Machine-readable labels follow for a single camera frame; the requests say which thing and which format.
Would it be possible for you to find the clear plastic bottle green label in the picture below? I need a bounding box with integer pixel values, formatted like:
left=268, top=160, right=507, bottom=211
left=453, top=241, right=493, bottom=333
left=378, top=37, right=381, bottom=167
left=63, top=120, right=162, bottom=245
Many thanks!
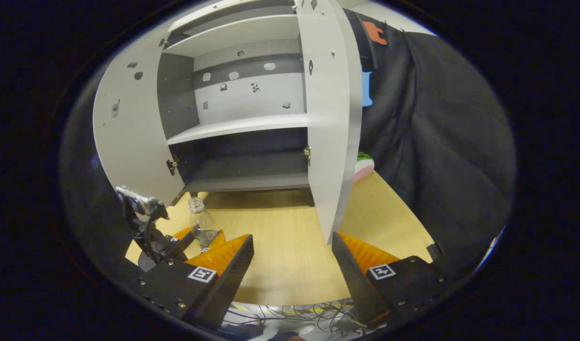
left=188, top=197, right=218, bottom=249

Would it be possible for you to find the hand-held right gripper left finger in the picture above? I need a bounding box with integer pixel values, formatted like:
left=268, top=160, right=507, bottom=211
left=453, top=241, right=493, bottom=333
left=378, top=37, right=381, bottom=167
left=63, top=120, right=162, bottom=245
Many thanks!
left=124, top=233, right=254, bottom=331

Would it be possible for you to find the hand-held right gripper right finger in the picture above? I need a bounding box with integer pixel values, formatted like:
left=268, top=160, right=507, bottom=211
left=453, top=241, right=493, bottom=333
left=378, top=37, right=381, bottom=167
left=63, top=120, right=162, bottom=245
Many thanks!
left=332, top=231, right=456, bottom=328

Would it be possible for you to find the black backdrop cloth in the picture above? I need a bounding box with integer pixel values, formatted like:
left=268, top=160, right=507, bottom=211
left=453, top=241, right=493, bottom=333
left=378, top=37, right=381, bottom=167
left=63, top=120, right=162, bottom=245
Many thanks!
left=60, top=9, right=517, bottom=285

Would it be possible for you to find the white and grey cabinet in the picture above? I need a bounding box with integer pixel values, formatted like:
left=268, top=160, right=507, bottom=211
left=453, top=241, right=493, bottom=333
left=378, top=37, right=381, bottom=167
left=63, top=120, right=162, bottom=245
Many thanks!
left=156, top=0, right=315, bottom=207

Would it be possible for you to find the white cabinet drawer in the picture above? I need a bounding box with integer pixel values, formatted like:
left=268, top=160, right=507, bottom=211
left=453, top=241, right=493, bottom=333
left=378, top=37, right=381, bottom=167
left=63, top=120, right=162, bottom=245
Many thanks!
left=168, top=0, right=295, bottom=34

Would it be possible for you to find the watermelon slice toy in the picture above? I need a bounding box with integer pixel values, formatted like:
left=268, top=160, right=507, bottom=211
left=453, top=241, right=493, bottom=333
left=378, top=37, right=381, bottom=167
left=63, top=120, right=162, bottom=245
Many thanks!
left=353, top=152, right=375, bottom=183

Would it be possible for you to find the tangle of thin cables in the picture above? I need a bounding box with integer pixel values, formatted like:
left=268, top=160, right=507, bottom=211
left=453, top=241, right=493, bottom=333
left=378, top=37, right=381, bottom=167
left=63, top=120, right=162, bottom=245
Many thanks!
left=223, top=298, right=367, bottom=335

